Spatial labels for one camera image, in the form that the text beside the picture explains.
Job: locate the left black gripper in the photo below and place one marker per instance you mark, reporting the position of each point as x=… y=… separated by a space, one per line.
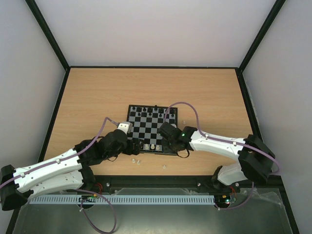
x=137 y=148

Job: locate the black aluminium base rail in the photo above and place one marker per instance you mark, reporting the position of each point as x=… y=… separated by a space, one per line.
x=109 y=183

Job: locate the black and silver chessboard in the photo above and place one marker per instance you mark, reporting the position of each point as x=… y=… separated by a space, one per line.
x=145 y=126

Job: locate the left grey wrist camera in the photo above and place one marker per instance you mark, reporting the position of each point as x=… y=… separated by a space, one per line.
x=125 y=127

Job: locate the black enclosure frame post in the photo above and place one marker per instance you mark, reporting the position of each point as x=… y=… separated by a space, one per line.
x=47 y=32

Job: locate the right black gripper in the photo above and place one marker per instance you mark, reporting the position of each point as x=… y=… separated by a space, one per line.
x=172 y=145

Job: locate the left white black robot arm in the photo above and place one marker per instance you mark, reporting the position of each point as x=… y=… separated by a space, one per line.
x=69 y=171

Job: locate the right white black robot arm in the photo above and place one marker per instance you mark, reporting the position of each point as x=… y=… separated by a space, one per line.
x=253 y=160

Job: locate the white slotted cable duct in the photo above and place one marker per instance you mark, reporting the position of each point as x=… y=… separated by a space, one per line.
x=127 y=199

